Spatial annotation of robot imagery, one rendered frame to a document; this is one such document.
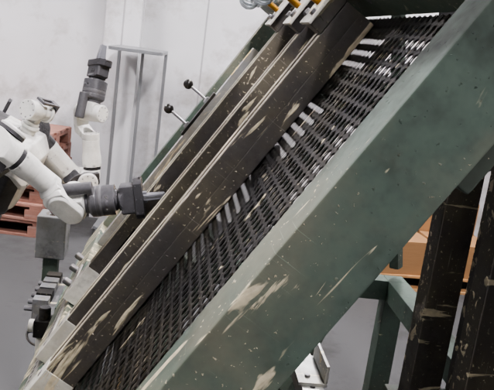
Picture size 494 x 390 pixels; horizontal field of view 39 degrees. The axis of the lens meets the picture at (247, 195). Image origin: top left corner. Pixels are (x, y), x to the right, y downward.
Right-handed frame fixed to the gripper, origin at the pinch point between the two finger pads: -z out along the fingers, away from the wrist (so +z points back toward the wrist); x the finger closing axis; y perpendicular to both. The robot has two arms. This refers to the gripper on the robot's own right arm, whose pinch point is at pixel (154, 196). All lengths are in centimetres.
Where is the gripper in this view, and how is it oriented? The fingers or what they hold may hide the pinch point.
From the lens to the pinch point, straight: 202.5
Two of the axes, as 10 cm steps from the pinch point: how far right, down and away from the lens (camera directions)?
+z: -9.9, 0.9, -0.6
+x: -0.8, -9.7, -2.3
